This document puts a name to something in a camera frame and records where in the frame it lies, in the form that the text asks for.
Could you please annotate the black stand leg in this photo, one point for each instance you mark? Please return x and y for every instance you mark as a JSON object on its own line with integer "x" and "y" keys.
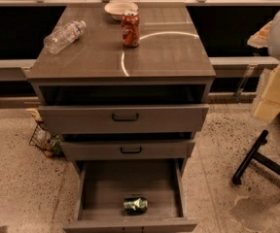
{"x": 254, "y": 154}

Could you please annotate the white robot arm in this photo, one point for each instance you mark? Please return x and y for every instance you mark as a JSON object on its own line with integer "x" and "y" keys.
{"x": 269, "y": 37}

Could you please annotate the wire basket with items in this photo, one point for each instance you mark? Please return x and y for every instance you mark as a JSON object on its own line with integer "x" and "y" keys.
{"x": 44, "y": 141}

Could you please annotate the clear plastic water bottle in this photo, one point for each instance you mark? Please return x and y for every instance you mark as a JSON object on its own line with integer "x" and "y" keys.
{"x": 62, "y": 37}

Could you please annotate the grey drawer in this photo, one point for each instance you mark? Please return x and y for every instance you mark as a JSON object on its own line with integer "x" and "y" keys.
{"x": 105, "y": 184}
{"x": 128, "y": 150}
{"x": 124, "y": 119}

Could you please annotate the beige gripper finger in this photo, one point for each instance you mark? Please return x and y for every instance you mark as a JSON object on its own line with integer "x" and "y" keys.
{"x": 267, "y": 103}
{"x": 260, "y": 38}

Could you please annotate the white bowl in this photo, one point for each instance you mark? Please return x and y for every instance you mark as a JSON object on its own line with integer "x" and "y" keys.
{"x": 117, "y": 8}

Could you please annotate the green soda can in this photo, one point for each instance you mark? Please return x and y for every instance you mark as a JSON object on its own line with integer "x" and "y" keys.
{"x": 135, "y": 205}

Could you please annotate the red soda can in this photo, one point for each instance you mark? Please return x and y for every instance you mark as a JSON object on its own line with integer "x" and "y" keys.
{"x": 130, "y": 28}

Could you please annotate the grey drawer cabinet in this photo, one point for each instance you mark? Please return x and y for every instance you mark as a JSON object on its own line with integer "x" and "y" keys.
{"x": 168, "y": 67}

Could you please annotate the middle grey drawer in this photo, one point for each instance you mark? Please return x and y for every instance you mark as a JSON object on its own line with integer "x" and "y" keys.
{"x": 128, "y": 150}

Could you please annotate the bottom grey drawer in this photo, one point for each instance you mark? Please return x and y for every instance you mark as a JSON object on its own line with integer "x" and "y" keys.
{"x": 105, "y": 184}

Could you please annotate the top grey drawer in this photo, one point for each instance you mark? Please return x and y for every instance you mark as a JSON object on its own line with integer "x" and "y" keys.
{"x": 124, "y": 119}

